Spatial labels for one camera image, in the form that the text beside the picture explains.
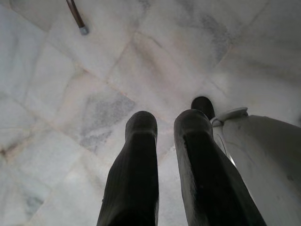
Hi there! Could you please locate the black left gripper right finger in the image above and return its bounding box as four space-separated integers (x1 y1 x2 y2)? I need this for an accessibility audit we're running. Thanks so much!
174 109 268 226

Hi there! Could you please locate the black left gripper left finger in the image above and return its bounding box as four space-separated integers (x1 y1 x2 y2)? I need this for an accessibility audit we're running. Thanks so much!
96 111 160 226

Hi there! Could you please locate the white robot leg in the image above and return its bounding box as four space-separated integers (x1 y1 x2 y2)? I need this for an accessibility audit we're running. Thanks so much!
210 107 301 226

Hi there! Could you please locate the black robot foot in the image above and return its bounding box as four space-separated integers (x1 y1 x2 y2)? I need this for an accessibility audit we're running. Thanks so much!
190 96 216 121

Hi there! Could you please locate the brown furniture leg grey foot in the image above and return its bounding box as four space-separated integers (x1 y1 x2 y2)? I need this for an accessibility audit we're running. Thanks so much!
65 0 90 36

